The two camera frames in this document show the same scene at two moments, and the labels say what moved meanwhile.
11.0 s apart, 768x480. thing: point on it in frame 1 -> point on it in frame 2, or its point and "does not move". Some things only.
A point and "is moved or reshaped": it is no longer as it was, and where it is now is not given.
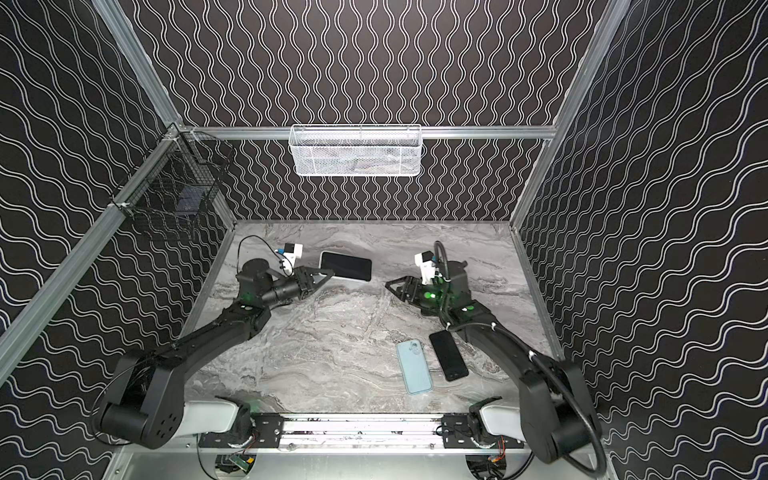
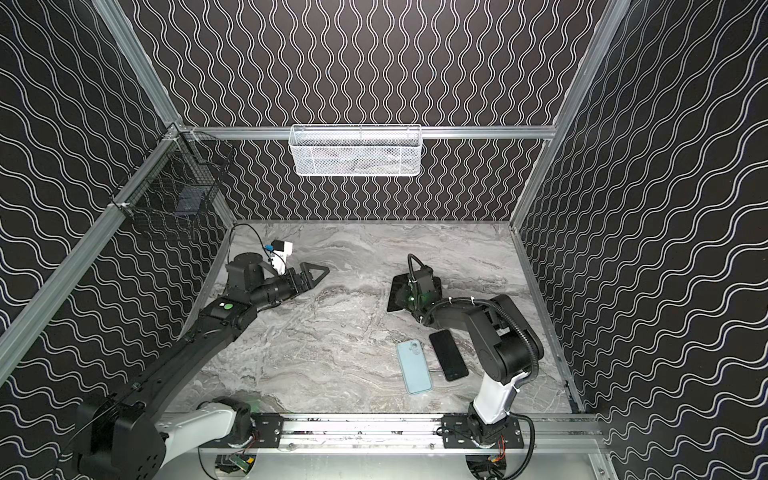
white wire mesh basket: (355, 150) does not move
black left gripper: (302, 283) does not move
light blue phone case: (345, 253) is moved or reshaped
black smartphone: (448, 355) does not move
